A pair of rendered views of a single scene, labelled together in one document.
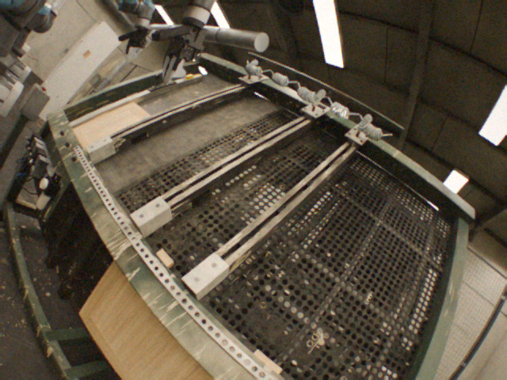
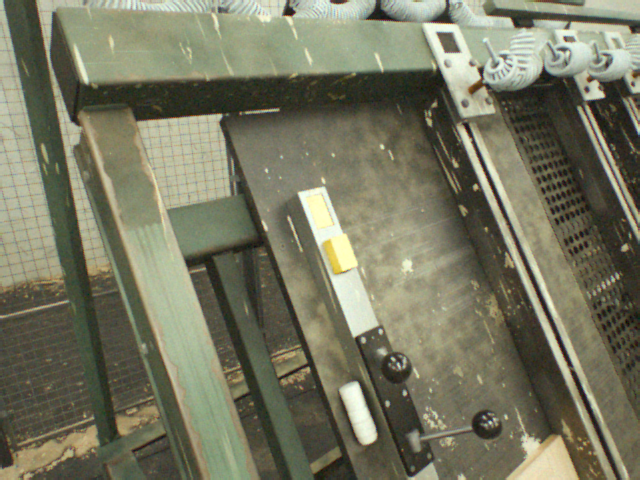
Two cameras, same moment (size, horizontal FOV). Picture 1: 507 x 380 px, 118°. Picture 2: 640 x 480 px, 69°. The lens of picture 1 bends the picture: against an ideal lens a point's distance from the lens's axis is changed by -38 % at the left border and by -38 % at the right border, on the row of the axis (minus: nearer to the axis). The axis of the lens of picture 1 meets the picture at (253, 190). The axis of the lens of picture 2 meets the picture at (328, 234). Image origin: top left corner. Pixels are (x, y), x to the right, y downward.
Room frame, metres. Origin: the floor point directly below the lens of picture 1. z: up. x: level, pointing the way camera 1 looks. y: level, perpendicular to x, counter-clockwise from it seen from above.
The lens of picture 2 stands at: (1.20, 1.39, 1.87)
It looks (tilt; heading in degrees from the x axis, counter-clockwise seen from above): 20 degrees down; 299
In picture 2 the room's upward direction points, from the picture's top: 2 degrees counter-clockwise
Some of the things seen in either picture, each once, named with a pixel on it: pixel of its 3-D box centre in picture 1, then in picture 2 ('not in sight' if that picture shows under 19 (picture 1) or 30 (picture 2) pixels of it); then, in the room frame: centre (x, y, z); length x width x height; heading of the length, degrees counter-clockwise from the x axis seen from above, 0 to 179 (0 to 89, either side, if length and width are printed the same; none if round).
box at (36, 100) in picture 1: (34, 102); not in sight; (0.98, 1.28, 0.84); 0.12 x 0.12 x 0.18; 68
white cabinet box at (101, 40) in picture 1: (72, 70); not in sight; (3.37, 4.06, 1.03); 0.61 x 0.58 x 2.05; 60
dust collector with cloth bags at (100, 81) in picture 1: (99, 88); not in sight; (5.15, 4.76, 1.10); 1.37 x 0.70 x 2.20; 60
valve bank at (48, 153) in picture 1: (36, 165); not in sight; (0.87, 0.85, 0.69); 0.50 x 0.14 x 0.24; 68
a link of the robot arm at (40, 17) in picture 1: (35, 13); not in sight; (0.59, 1.29, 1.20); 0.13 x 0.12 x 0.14; 37
